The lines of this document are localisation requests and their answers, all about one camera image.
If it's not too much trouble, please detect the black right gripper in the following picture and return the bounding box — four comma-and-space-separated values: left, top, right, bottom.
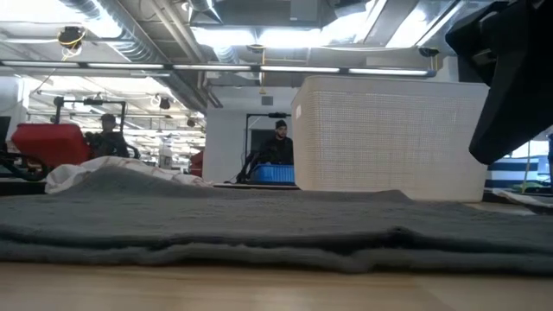
444, 0, 553, 166

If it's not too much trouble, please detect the dark grey terry towel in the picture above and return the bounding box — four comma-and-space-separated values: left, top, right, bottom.
0, 165, 553, 276

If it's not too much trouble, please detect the white towel with red checks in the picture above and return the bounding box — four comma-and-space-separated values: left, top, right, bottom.
44, 155, 213, 194

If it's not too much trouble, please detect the black white striped object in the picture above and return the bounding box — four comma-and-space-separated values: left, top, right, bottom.
486, 155, 541, 189

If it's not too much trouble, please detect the white plastic basket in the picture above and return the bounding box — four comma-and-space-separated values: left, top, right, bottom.
289, 76, 493, 203

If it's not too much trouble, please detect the person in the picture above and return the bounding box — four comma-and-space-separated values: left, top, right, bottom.
85, 113, 142, 160
257, 119, 296, 166

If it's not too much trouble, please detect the blue plastic bin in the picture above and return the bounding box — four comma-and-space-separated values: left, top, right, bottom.
249, 163, 296, 186

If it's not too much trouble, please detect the long LED light bar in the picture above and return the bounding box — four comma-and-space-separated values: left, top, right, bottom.
0, 60, 436, 79

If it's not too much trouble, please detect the small red container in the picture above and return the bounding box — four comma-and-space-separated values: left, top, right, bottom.
189, 150, 205, 178

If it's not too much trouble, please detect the red plastic bin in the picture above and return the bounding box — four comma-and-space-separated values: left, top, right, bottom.
10, 123, 92, 168

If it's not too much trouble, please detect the black metal table frame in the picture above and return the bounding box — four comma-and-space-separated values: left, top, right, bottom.
212, 182, 300, 192

